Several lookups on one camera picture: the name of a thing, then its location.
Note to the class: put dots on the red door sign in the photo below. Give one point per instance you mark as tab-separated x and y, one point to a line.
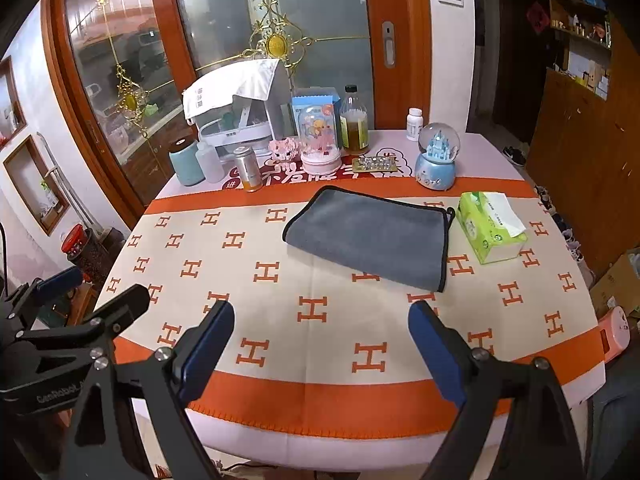
538	18

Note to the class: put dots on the light blue lidded cup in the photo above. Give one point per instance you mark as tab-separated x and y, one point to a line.
186	165

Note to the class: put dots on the red lidded container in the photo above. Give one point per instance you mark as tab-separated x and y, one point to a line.
75	242

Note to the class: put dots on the wooden glass sliding door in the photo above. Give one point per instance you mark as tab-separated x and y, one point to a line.
400	85

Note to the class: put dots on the wooden wall niche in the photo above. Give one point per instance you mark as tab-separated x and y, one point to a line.
10	105
35	185

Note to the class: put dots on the pink block pig figure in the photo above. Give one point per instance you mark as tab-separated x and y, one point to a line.
284	149

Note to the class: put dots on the orange patterned blanket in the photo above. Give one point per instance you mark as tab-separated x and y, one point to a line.
300	270

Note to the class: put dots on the wall shelf with items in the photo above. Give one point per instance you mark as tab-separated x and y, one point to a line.
582	30

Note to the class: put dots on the white countertop appliance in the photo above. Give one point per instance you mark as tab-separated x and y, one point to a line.
277	110

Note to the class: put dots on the pink plastic stool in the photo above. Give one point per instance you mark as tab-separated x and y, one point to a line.
615	335

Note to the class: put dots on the white cloth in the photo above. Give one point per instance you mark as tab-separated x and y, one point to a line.
225	85

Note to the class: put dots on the pink music box globe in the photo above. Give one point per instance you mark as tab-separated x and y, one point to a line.
320	135

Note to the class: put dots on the bottle of yellow liquid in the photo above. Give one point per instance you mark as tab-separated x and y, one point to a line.
354	130

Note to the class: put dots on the pink printed tablecloth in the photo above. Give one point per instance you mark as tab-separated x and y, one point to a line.
480	152

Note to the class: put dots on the white pill bottle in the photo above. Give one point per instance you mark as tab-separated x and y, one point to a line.
414	125

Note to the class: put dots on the light blue carton box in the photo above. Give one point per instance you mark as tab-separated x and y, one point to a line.
315	95

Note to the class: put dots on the silver metal can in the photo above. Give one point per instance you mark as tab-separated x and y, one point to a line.
247	170

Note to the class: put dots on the green tissue pack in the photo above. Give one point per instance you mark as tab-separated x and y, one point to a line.
482	230

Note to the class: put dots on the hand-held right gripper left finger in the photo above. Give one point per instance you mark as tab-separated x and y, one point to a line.
207	347

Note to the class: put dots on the cardboard box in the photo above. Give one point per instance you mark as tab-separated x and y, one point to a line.
612	280

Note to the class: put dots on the blue castle snow globe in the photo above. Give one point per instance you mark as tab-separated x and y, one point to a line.
435	170

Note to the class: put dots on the small studded tray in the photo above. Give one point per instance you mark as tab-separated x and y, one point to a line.
376	165

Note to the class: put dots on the white squeeze bottle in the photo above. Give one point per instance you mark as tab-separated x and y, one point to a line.
209	162

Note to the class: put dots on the dark sneaker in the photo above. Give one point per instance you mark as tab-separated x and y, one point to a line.
514	156

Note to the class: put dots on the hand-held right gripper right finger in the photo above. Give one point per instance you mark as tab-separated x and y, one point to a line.
435	355

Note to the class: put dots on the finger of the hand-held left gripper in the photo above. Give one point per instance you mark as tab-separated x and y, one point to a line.
57	280
122	305

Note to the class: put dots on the grey towel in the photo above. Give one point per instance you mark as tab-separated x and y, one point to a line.
365	235

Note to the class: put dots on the wooden cabinet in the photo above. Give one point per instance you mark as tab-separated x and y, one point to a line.
590	170

